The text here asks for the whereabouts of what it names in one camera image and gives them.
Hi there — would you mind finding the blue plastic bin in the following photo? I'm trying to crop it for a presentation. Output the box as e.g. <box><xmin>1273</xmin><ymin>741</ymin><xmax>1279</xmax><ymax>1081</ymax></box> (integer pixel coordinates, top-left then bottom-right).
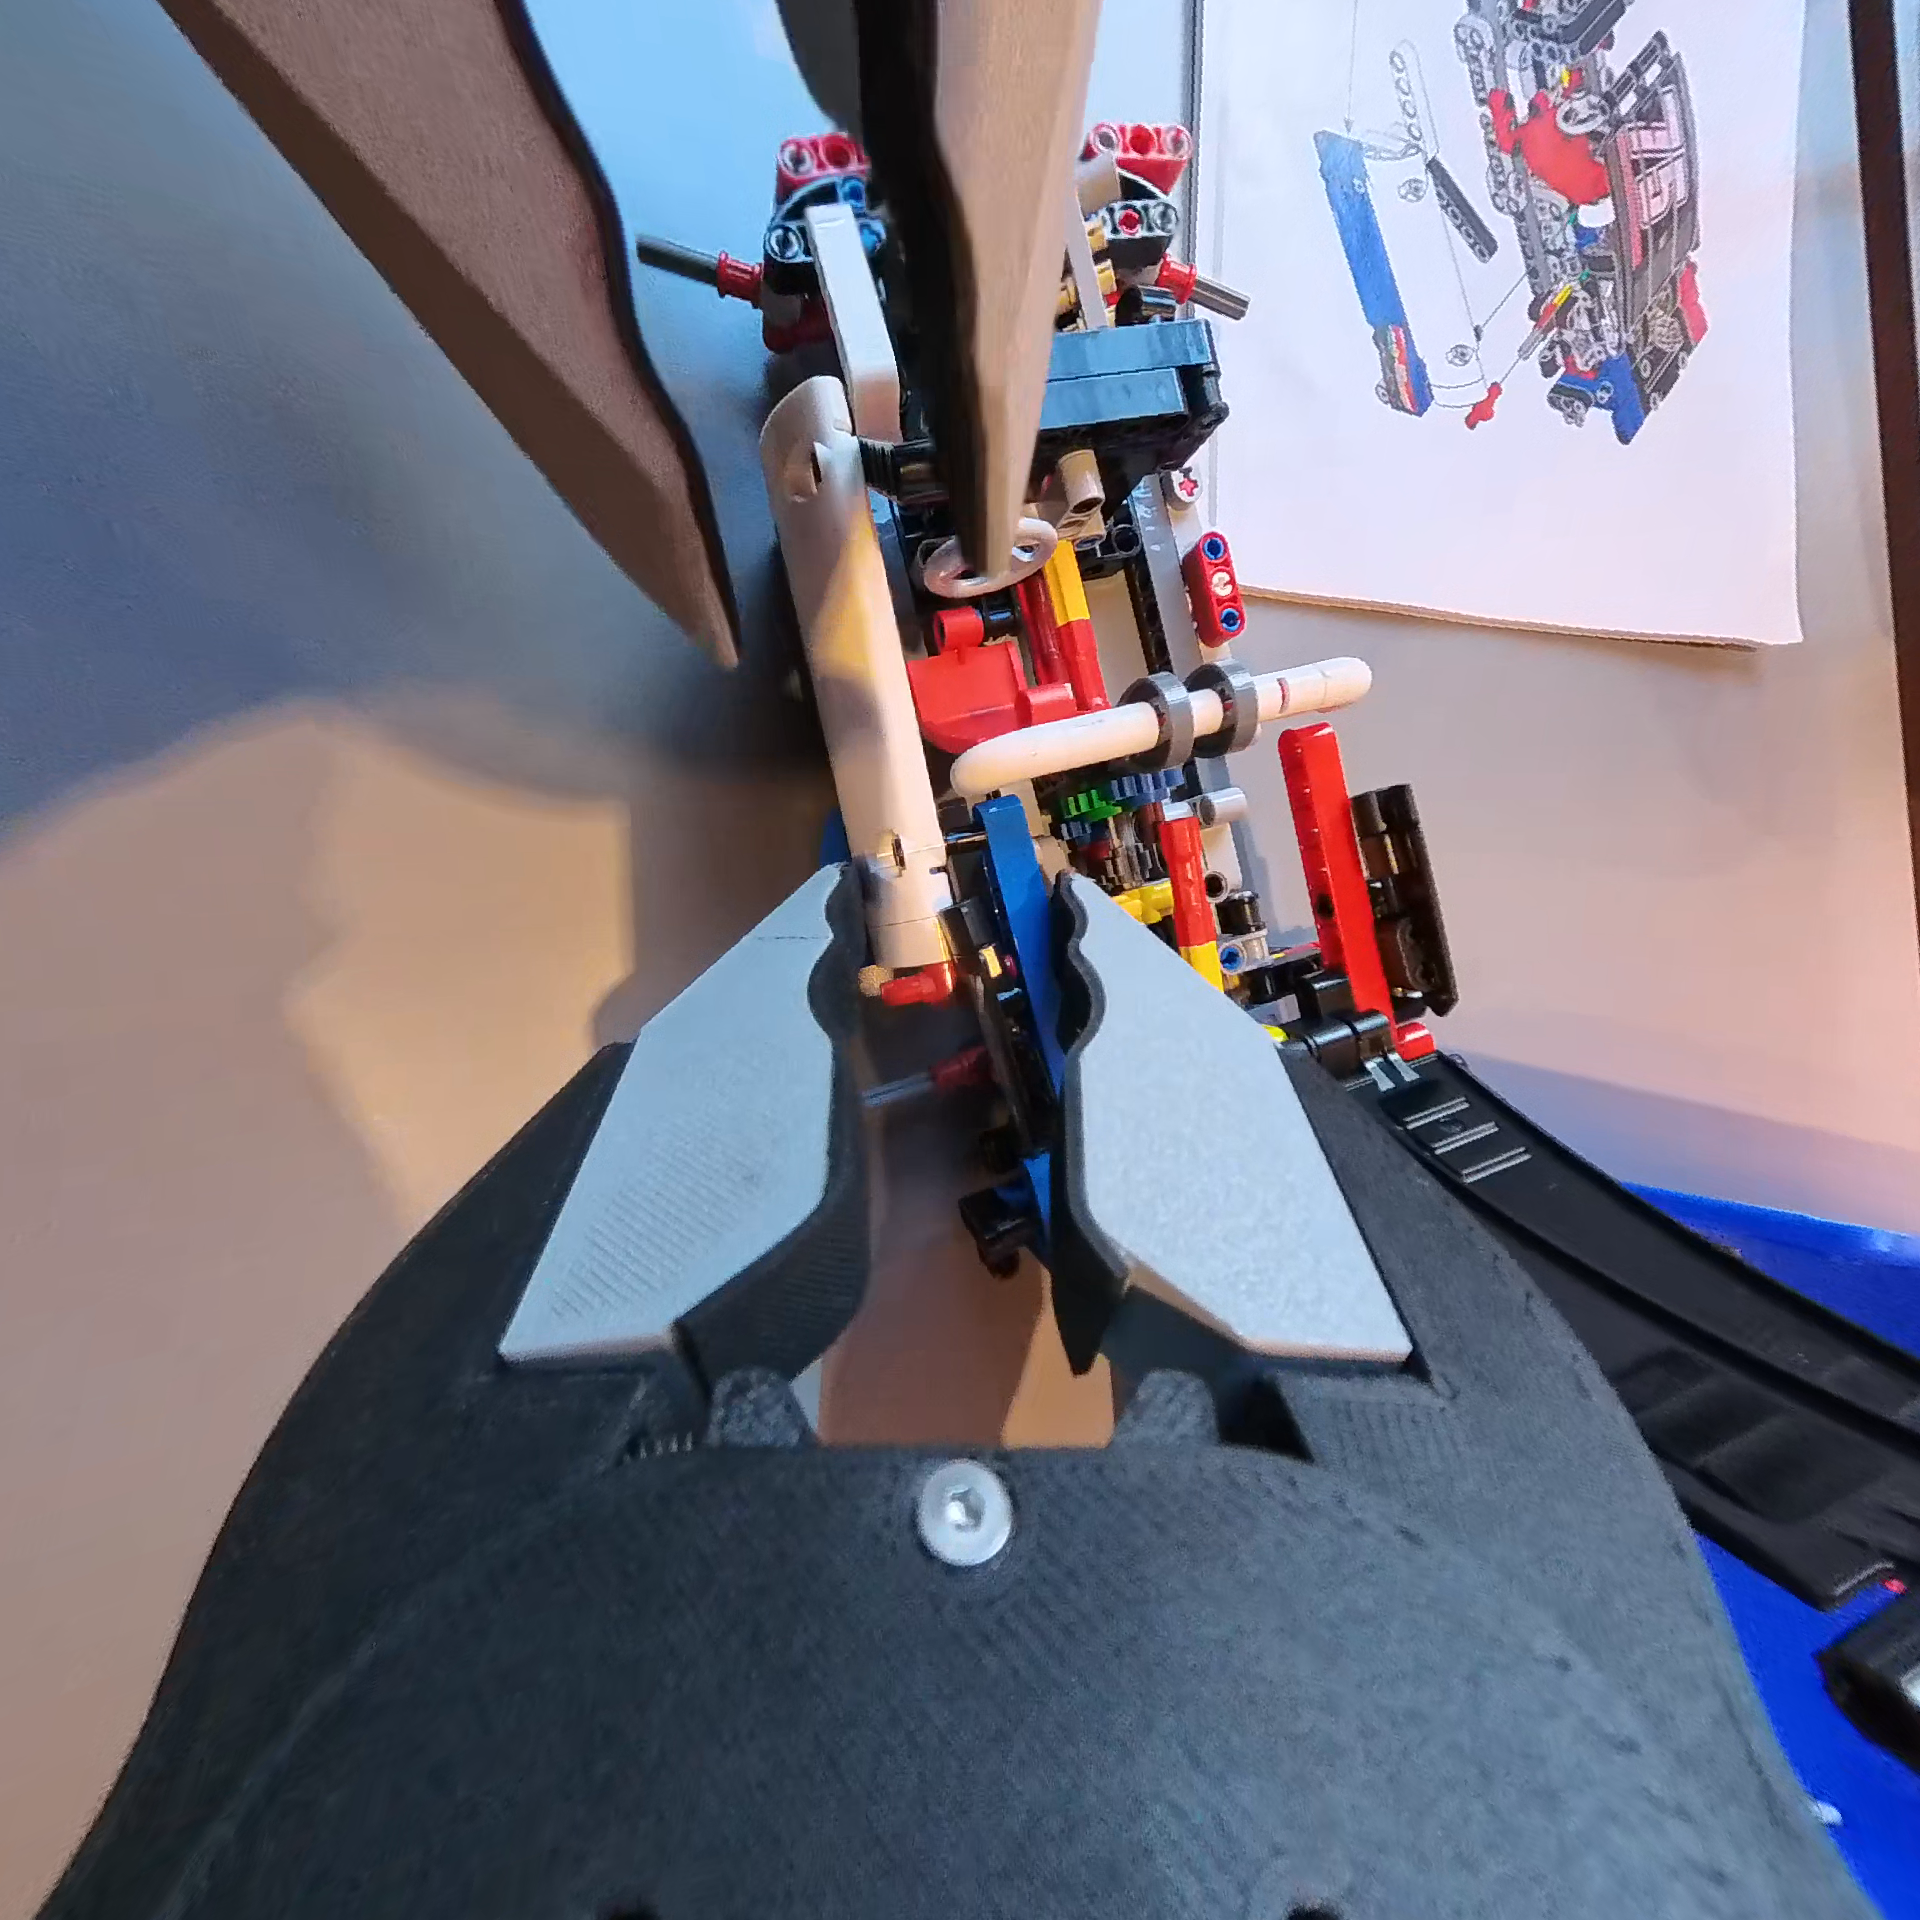
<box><xmin>1621</xmin><ymin>1184</ymin><xmax>1920</xmax><ymax>1920</ymax></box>

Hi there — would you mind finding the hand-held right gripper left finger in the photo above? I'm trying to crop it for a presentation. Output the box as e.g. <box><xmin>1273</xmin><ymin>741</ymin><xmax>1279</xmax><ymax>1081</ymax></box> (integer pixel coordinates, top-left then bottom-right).
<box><xmin>499</xmin><ymin>862</ymin><xmax>876</xmax><ymax>1386</ymax></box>

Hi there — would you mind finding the open instruction booklet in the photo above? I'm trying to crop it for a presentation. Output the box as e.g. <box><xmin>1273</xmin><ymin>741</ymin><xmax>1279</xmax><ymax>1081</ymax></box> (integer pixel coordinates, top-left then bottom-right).
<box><xmin>1201</xmin><ymin>0</ymin><xmax>1809</xmax><ymax>649</ymax></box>

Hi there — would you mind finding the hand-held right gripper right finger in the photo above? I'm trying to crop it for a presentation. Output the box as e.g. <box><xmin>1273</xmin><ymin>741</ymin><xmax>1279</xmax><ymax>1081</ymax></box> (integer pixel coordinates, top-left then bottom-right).
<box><xmin>1049</xmin><ymin>874</ymin><xmax>1415</xmax><ymax>1376</ymax></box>

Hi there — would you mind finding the grey desk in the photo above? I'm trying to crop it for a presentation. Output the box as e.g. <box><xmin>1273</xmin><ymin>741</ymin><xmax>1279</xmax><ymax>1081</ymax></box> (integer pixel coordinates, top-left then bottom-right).
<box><xmin>0</xmin><ymin>0</ymin><xmax>1920</xmax><ymax>1920</ymax></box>

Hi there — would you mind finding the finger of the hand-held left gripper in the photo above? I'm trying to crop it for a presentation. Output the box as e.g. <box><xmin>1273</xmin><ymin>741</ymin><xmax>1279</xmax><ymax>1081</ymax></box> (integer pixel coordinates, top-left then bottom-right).
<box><xmin>855</xmin><ymin>0</ymin><xmax>1107</xmax><ymax>594</ymax></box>
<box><xmin>157</xmin><ymin>0</ymin><xmax>742</xmax><ymax>669</ymax></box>

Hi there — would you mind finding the white blue brick panel assembly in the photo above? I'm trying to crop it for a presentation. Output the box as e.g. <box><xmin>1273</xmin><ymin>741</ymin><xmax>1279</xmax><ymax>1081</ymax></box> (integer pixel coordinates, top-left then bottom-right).
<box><xmin>757</xmin><ymin>202</ymin><xmax>963</xmax><ymax>1010</ymax></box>

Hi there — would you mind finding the toy brick vehicle model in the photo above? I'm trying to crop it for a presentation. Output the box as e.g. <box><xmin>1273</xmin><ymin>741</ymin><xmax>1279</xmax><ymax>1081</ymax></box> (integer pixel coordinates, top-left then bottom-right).
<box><xmin>637</xmin><ymin>118</ymin><xmax>1920</xmax><ymax>1772</ymax></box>

